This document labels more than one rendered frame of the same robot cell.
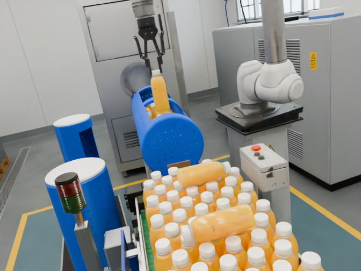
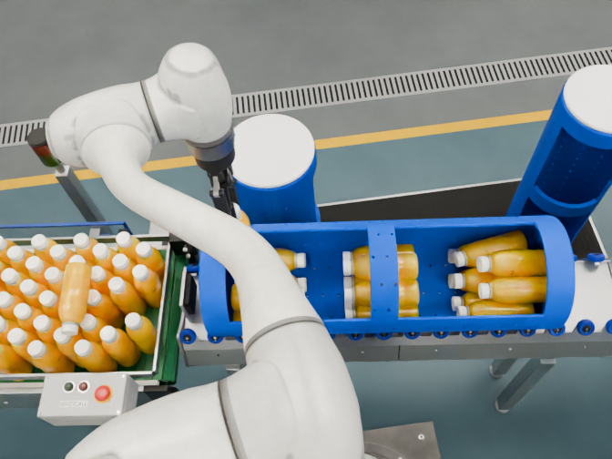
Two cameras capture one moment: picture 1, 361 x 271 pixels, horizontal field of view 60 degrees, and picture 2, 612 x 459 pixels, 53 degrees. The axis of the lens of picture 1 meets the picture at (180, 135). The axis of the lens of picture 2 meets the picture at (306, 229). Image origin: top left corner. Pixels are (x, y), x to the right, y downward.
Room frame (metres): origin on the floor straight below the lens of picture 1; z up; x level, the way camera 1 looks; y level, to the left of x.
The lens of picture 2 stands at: (1.70, -0.58, 2.52)
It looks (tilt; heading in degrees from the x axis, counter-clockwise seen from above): 60 degrees down; 103
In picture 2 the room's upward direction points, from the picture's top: 6 degrees counter-clockwise
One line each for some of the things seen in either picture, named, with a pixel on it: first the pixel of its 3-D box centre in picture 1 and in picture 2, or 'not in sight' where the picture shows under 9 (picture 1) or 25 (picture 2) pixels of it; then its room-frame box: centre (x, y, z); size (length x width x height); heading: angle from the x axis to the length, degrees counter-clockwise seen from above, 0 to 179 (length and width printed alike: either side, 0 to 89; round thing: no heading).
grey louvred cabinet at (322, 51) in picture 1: (276, 90); not in sight; (3.44, -1.17, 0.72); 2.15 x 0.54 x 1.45; 15
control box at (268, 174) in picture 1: (262, 165); (89, 399); (1.05, -0.29, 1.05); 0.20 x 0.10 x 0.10; 8
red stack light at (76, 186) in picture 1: (68, 186); (43, 142); (0.79, 0.33, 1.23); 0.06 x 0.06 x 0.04
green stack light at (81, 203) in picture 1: (73, 200); (49, 153); (0.79, 0.33, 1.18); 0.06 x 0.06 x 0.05
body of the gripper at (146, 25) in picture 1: (147, 28); (216, 159); (1.40, 0.06, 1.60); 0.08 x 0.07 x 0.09; 98
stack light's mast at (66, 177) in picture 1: (73, 201); (50, 154); (0.79, 0.33, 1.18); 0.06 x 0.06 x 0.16
